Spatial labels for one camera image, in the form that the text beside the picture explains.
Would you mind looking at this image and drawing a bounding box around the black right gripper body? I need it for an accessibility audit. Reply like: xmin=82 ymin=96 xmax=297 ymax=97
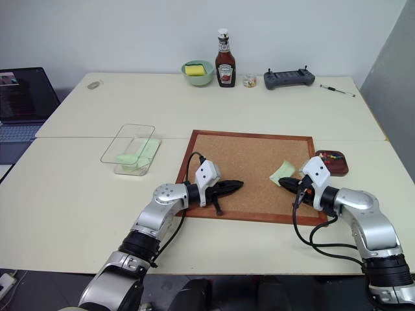
xmin=294 ymin=174 xmax=315 ymax=209

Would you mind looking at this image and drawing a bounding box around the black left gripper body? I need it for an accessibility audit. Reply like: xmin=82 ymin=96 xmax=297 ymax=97
xmin=205 ymin=181 xmax=228 ymax=216

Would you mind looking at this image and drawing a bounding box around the brown wooden tray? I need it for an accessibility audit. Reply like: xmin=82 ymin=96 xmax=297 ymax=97
xmin=314 ymin=149 xmax=350 ymax=178

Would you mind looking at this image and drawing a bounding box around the flat green sticky note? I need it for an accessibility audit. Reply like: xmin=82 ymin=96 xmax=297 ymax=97
xmin=137 ymin=138 xmax=161 ymax=168

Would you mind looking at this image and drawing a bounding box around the clear plastic box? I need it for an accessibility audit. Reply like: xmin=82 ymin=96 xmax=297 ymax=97
xmin=100 ymin=123 xmax=163 ymax=177

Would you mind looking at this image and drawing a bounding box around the wood-framed cork board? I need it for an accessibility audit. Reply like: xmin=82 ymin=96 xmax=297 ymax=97
xmin=175 ymin=130 xmax=328 ymax=226

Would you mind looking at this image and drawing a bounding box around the grey handheld controller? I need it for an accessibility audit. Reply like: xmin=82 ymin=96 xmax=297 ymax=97
xmin=263 ymin=64 xmax=316 ymax=90

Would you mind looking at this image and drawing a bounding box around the black and silver pen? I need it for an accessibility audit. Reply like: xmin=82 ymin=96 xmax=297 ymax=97
xmin=319 ymin=84 xmax=357 ymax=98

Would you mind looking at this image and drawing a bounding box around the light green bowl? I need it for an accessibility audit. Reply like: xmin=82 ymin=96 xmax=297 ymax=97
xmin=181 ymin=60 xmax=214 ymax=87

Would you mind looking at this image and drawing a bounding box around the ketchup bottle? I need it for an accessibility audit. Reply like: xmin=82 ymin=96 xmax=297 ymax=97
xmin=215 ymin=28 xmax=237 ymax=89

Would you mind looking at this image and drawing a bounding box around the yellow sponge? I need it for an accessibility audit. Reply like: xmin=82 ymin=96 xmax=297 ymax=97
xmin=184 ymin=63 xmax=207 ymax=78

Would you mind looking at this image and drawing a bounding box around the dark laptop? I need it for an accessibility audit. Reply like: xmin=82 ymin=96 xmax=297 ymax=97
xmin=0 ymin=67 xmax=62 ymax=144

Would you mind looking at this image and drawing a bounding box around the white power strip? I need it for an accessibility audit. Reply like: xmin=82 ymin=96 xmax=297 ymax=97
xmin=0 ymin=272 xmax=18 ymax=294

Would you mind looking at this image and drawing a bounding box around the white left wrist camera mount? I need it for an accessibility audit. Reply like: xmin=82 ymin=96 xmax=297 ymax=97
xmin=194 ymin=160 xmax=223 ymax=208

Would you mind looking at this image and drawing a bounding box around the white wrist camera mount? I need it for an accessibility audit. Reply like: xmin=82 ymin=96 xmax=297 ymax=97
xmin=194 ymin=160 xmax=223 ymax=208
xmin=298 ymin=156 xmax=331 ymax=196

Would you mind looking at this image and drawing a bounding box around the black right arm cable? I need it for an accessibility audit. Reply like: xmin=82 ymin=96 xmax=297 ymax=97
xmin=291 ymin=181 xmax=369 ymax=265

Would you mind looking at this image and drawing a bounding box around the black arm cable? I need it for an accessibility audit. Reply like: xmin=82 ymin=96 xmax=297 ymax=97
xmin=149 ymin=151 xmax=207 ymax=268
xmin=291 ymin=181 xmax=369 ymax=265

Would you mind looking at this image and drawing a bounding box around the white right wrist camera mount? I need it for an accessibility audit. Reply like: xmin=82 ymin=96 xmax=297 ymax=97
xmin=298 ymin=156 xmax=331 ymax=196

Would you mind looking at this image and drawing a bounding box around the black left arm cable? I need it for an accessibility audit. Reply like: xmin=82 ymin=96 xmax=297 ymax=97
xmin=149 ymin=151 xmax=207 ymax=268

